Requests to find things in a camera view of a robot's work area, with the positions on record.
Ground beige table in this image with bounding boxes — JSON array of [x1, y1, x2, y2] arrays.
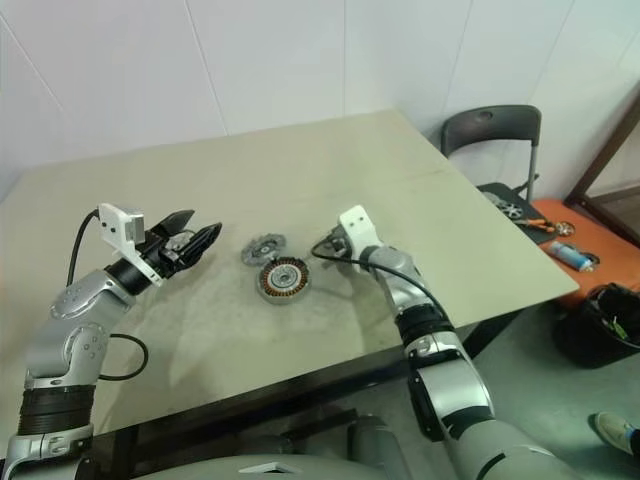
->
[[0, 109, 581, 451]]

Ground orange-handled pliers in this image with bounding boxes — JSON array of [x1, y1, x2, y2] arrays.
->
[[516, 214, 557, 234]]

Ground silver spoked wheel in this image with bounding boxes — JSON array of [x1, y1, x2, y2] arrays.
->
[[486, 191, 527, 220]]

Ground orange stool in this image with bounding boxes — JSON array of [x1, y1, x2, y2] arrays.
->
[[528, 197, 640, 312]]

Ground grey shoe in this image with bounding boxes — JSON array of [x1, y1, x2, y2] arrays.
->
[[593, 410, 640, 457]]

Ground blue bottle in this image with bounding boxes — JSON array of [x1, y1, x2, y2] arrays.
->
[[546, 240, 600, 272]]

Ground black waste bin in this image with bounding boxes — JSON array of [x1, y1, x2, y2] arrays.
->
[[553, 281, 640, 371]]

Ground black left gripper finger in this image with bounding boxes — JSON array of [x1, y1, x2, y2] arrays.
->
[[151, 209, 197, 237], [176, 222, 224, 269]]

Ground grey robot torso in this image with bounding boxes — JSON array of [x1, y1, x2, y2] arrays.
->
[[74, 451, 451, 480]]

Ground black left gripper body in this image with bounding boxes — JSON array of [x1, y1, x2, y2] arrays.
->
[[135, 228, 200, 280]]

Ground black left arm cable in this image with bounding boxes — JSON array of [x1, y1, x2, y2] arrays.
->
[[66, 209, 150, 382]]

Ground brown wooden frame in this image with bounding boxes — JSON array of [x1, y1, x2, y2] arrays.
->
[[563, 82, 640, 247]]

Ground black folding chair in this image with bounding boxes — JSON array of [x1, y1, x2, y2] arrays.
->
[[440, 104, 544, 222]]

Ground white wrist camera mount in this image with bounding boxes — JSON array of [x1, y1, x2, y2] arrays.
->
[[338, 204, 384, 274], [96, 202, 167, 288]]

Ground dark grey rounded cylinder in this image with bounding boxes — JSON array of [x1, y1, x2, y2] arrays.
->
[[346, 414, 414, 480]]

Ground motor housing with copper windings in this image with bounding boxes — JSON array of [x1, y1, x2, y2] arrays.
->
[[256, 255, 314, 304]]

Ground grey motor lid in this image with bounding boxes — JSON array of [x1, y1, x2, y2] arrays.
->
[[240, 231, 287, 267]]

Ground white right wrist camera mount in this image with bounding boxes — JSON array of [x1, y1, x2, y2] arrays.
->
[[338, 204, 384, 274]]

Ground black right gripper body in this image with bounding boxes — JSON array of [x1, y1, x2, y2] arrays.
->
[[323, 225, 352, 262]]

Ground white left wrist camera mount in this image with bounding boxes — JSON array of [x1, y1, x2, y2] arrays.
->
[[96, 202, 167, 288]]

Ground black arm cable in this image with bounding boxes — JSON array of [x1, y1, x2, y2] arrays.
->
[[66, 209, 150, 382], [311, 238, 454, 332]]

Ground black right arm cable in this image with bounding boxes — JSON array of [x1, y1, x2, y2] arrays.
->
[[311, 238, 454, 332]]

